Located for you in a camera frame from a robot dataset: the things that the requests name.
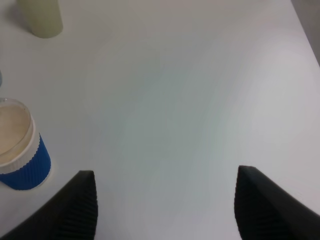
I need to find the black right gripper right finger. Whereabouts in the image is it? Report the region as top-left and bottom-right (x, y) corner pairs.
(234, 165), (320, 240)

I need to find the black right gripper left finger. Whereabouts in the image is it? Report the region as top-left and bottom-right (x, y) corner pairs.
(1, 170), (98, 240)

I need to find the blue ribbed paper cup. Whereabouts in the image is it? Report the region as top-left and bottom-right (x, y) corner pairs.
(0, 98), (52, 191)

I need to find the teal plastic cup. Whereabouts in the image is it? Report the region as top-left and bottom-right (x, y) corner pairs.
(0, 71), (3, 87)

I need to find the pale green plastic cup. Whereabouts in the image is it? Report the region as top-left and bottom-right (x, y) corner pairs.
(16, 0), (63, 39)

